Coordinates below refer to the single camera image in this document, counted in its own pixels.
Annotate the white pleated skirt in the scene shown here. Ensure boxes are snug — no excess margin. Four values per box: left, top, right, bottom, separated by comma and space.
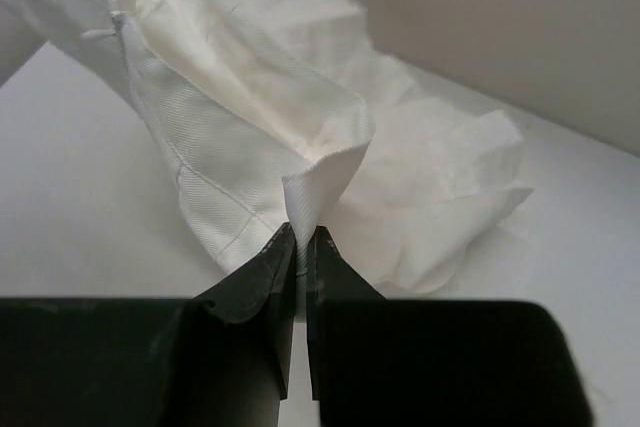
3, 0, 531, 297

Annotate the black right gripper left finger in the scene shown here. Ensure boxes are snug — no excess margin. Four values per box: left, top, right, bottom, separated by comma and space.
1, 225, 295, 426

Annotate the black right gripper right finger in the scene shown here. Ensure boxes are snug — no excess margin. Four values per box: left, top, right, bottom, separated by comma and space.
306, 227, 594, 426

